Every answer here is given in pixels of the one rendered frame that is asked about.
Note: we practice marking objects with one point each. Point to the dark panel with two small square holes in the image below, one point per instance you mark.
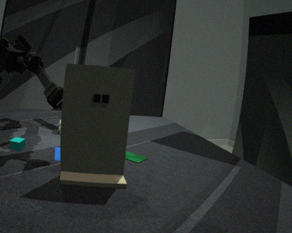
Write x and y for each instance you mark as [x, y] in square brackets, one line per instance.
[95, 116]

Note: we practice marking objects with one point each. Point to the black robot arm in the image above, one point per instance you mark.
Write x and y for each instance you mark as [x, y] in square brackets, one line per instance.
[52, 92]

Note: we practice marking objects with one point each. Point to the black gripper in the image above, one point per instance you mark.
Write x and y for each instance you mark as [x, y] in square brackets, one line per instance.
[11, 59]

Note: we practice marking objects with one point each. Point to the teal cube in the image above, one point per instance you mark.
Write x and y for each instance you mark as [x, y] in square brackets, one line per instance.
[17, 144]

